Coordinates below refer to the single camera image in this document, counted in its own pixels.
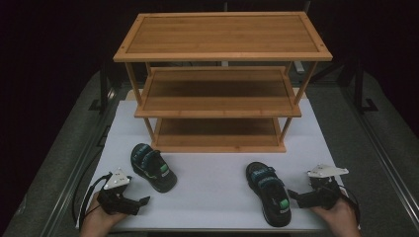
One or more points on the wooden three-tier shoe rack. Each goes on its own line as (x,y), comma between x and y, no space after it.
(224,36)

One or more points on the person's right hand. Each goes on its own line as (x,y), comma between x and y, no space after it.
(341,219)

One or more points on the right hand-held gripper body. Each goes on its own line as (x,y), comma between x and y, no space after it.
(324,194)

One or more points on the white table mat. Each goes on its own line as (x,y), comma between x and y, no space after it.
(210,171)

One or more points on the black metal stand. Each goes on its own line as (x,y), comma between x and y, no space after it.
(359,89)
(103,89)

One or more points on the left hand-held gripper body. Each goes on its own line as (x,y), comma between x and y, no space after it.
(115,197)

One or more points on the aluminium table rail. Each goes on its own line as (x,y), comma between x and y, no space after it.
(78,171)
(385,164)

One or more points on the black green sandal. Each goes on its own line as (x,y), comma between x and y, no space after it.
(273,197)
(154,171)

